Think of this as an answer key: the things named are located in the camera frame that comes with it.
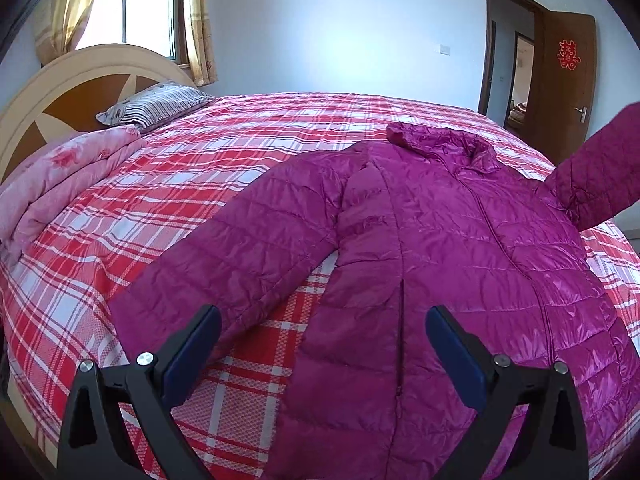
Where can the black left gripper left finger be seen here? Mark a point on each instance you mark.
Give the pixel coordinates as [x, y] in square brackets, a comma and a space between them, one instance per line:
[94, 442]

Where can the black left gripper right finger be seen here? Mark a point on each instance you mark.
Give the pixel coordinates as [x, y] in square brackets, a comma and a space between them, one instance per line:
[551, 443]

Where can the magenta quilted down jacket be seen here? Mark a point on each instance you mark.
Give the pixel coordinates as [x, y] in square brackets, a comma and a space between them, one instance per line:
[423, 218]

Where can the red white plaid bedsheet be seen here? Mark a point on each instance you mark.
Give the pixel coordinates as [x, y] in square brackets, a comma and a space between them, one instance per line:
[54, 299]

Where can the pink floral folded quilt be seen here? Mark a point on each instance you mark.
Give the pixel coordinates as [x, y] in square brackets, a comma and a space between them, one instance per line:
[49, 180]

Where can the striped grey pillow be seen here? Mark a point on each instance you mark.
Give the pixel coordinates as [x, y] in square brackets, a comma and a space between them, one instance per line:
[155, 106]

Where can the beige wooden headboard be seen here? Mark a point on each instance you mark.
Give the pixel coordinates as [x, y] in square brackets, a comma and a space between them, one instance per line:
[65, 95]

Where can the red double happiness sticker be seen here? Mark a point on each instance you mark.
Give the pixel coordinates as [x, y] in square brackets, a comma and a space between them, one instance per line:
[567, 55]

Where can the brown wooden door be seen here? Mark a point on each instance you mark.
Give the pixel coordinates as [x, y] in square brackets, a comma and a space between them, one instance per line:
[553, 126]

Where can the yellow curtain right side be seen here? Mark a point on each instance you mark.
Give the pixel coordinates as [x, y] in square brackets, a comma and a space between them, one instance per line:
[199, 46]

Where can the yellow curtain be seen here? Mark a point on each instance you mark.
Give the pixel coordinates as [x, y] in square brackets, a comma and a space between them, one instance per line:
[199, 46]
[58, 26]

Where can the yellow curtain left side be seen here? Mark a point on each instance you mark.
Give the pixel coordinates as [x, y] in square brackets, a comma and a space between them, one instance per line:
[58, 26]

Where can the silver door handle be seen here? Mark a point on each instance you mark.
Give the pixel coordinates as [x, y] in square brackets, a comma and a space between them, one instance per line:
[583, 112]

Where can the window with metal frame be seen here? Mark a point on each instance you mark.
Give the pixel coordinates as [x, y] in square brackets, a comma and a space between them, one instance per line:
[157, 25]

